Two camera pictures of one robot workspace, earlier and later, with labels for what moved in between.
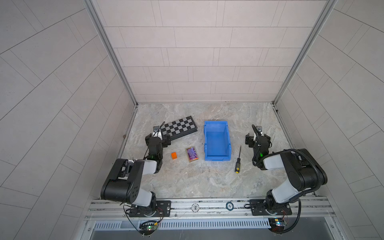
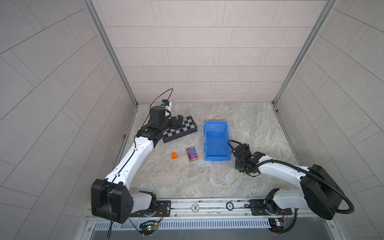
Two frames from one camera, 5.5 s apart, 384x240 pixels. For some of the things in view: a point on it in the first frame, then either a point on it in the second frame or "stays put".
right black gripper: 251,140 -> 236,164
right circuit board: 277,224 stays put
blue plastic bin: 217,147 stays put
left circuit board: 146,229 stays put
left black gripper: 165,141 -> 179,122
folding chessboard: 179,128 stays put
